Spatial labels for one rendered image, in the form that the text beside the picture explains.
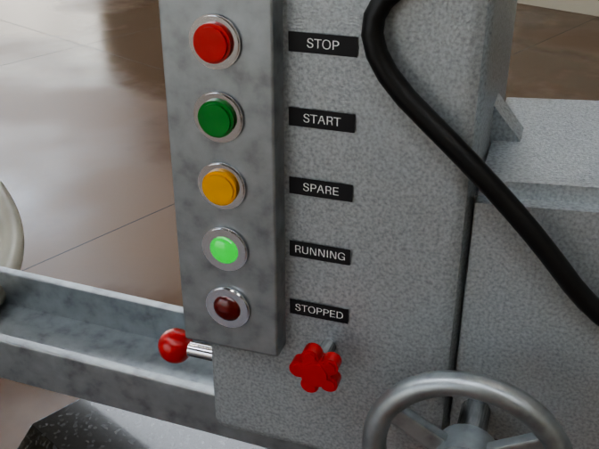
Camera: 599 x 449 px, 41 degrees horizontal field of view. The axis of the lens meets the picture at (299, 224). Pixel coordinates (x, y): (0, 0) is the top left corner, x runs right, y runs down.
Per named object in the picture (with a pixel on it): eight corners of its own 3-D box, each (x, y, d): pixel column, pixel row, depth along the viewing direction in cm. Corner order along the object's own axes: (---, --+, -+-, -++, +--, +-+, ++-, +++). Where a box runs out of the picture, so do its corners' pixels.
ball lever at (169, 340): (244, 363, 73) (243, 333, 72) (231, 384, 71) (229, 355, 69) (168, 346, 76) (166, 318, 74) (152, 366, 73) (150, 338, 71)
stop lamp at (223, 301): (246, 317, 62) (245, 291, 61) (240, 327, 61) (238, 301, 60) (217, 312, 63) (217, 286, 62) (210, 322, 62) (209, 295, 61)
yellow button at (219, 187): (242, 202, 57) (240, 169, 56) (235, 208, 56) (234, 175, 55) (208, 197, 58) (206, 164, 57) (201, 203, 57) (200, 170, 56)
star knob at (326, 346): (351, 366, 63) (353, 325, 61) (336, 401, 59) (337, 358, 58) (306, 356, 64) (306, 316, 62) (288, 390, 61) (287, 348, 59)
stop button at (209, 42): (236, 61, 52) (234, 21, 51) (230, 66, 51) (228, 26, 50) (200, 58, 53) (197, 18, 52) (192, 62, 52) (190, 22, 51)
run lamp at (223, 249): (244, 260, 60) (243, 232, 59) (237, 270, 59) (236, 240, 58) (215, 255, 61) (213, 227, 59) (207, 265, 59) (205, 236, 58)
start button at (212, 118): (239, 135, 55) (237, 99, 53) (233, 141, 54) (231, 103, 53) (203, 131, 55) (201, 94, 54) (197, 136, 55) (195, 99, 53)
